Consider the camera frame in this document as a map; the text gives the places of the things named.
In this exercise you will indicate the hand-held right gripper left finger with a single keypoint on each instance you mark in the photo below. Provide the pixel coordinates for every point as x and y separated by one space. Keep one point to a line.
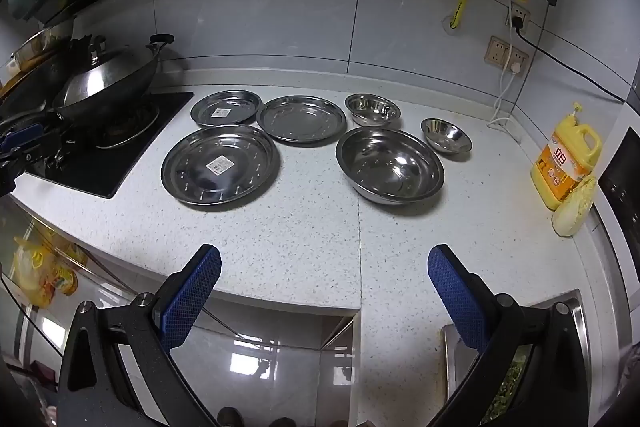
192 292

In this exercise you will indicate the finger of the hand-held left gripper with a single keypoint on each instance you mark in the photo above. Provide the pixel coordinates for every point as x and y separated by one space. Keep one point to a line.
22 134
47 144

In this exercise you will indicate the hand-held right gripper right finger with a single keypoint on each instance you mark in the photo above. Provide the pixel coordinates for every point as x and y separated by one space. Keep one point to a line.
457 292

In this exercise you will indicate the large labelled steel plate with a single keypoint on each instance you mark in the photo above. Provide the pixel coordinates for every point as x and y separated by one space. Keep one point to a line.
235 184

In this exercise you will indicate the large steel bowl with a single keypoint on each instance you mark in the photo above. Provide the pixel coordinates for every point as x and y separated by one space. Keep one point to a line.
390 164

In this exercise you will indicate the small steel bowl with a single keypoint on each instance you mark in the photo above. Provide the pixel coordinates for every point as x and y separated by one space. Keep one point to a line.
446 136

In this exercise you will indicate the small labelled steel plate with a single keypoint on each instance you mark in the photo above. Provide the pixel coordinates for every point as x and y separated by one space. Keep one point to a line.
235 102

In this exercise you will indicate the medium steel bowl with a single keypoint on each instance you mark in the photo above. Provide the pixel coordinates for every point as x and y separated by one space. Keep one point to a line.
373 109

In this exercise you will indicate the plain steel plate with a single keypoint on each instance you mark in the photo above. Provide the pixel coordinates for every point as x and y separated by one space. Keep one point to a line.
301 119

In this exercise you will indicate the dark frying pan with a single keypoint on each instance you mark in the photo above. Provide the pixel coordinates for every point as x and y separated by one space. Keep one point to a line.
30 77

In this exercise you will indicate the black glass gas stove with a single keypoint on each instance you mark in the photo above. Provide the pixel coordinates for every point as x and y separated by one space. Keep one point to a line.
100 172

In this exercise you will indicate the steel wok lid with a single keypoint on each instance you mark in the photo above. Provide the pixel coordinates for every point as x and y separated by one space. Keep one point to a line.
100 79

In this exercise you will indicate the black wok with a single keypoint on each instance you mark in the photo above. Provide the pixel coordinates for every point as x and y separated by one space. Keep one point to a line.
135 89

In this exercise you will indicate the green vegetables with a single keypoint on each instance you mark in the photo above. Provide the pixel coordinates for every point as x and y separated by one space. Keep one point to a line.
510 382

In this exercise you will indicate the yellow plastic bag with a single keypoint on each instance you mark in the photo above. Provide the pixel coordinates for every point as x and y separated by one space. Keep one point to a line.
45 277

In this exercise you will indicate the napa cabbage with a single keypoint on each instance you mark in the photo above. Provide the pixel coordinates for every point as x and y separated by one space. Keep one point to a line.
575 207

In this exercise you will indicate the steel sink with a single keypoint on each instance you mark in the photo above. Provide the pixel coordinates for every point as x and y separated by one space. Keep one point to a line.
587 357

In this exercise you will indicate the yellow detergent bottle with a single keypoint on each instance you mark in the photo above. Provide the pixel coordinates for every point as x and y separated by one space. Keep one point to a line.
562 162

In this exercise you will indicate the white microwave oven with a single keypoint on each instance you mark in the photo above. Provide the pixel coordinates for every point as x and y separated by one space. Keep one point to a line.
622 187

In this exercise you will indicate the double wall socket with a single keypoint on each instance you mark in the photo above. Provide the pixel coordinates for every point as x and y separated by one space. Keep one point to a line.
505 53

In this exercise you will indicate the single wall socket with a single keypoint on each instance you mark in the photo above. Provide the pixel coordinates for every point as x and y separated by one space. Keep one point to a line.
520 14

